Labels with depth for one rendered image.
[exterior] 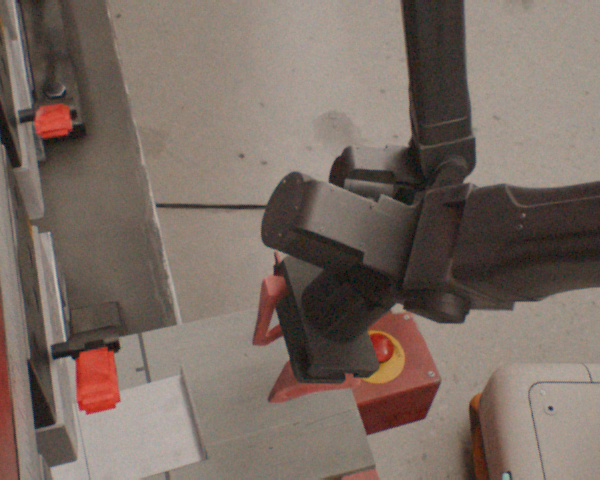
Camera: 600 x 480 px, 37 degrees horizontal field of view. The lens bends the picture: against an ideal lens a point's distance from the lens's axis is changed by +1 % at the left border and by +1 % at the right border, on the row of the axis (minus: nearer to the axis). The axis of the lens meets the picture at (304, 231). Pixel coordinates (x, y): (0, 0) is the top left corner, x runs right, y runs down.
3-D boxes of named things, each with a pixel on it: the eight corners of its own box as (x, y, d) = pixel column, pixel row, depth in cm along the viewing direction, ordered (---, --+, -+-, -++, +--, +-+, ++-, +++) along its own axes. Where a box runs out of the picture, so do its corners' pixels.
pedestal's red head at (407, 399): (426, 419, 118) (453, 358, 104) (313, 452, 115) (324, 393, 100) (374, 294, 129) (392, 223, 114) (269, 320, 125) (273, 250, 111)
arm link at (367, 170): (474, 166, 92) (456, 110, 97) (371, 151, 89) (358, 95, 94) (429, 240, 100) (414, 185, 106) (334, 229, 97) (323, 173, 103)
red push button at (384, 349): (395, 369, 110) (400, 355, 107) (365, 377, 109) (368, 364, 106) (384, 341, 112) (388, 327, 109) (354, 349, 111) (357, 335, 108)
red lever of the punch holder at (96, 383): (124, 381, 48) (115, 320, 57) (45, 399, 47) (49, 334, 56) (130, 411, 48) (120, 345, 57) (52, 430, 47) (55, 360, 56)
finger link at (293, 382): (246, 425, 72) (310, 369, 66) (227, 348, 76) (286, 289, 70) (312, 425, 76) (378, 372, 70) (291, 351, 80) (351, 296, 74)
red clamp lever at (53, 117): (74, 110, 58) (73, 95, 67) (9, 120, 58) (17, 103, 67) (79, 137, 59) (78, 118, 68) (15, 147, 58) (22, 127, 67)
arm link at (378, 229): (477, 325, 57) (506, 201, 59) (331, 266, 52) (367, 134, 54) (375, 323, 68) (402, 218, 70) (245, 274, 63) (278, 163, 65)
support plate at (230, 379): (375, 468, 80) (376, 464, 79) (76, 547, 75) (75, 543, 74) (318, 299, 90) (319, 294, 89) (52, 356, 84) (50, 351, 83)
